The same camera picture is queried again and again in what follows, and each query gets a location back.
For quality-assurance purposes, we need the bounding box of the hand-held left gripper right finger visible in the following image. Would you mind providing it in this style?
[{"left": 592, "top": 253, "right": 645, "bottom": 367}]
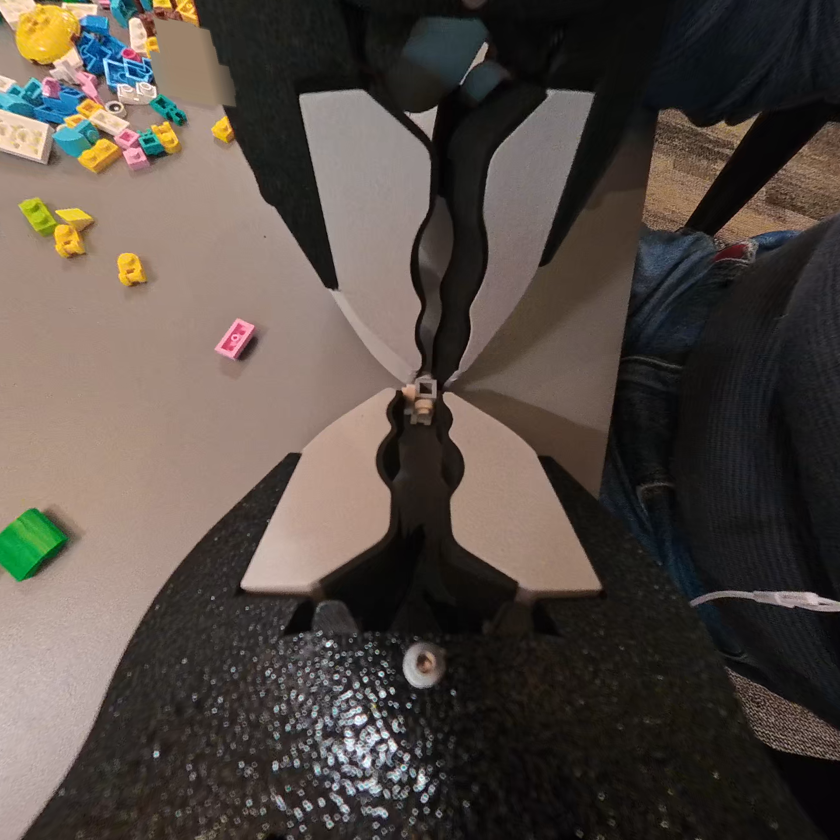
[{"left": 425, "top": 388, "right": 603, "bottom": 597}]

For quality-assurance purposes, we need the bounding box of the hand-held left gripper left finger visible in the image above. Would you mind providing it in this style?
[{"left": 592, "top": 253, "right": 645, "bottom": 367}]
[{"left": 241, "top": 386, "right": 424, "bottom": 597}]

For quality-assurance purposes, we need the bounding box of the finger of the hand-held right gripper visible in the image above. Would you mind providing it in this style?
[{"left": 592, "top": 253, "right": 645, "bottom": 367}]
[
  {"left": 430, "top": 87, "right": 597, "bottom": 388},
  {"left": 298, "top": 87, "right": 439, "bottom": 385}
]

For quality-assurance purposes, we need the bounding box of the small grey toy brick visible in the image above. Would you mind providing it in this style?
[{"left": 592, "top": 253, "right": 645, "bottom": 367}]
[{"left": 402, "top": 376, "right": 439, "bottom": 429}]

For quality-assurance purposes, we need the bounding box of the pile of colourful lego bricks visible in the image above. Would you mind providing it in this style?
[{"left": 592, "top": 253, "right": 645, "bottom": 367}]
[{"left": 0, "top": 0, "right": 200, "bottom": 173}]

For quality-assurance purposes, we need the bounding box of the person's right forearm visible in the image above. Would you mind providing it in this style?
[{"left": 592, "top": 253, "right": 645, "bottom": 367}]
[{"left": 646, "top": 0, "right": 840, "bottom": 129}]

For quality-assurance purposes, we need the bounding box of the pink lego plate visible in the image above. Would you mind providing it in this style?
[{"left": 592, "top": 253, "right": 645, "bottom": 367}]
[{"left": 214, "top": 319, "right": 257, "bottom": 361}]

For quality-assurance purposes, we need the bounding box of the yellow lego dome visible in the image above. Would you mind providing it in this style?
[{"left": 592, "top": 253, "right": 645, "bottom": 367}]
[{"left": 15, "top": 7, "right": 81, "bottom": 65}]

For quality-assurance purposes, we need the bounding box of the white lego plate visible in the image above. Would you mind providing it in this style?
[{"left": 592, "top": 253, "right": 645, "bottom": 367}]
[{"left": 0, "top": 109, "right": 55, "bottom": 165}]

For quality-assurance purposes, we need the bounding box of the lime lego brick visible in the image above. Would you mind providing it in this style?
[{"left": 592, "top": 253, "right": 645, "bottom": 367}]
[{"left": 18, "top": 197, "right": 59, "bottom": 237}]

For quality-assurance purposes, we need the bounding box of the green curved lego brick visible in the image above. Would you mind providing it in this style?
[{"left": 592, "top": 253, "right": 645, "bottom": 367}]
[{"left": 0, "top": 508, "right": 69, "bottom": 582}]

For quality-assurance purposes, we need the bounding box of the person's dark sweater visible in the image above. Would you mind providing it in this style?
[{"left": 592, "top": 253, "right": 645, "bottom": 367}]
[{"left": 676, "top": 220, "right": 840, "bottom": 729}]

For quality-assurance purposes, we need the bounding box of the grey fabric chair seat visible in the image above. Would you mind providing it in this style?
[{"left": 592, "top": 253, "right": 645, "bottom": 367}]
[{"left": 722, "top": 663, "right": 840, "bottom": 765}]

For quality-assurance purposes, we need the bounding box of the white cable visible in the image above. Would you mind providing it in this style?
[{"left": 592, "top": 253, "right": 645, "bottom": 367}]
[{"left": 689, "top": 589, "right": 840, "bottom": 613}]

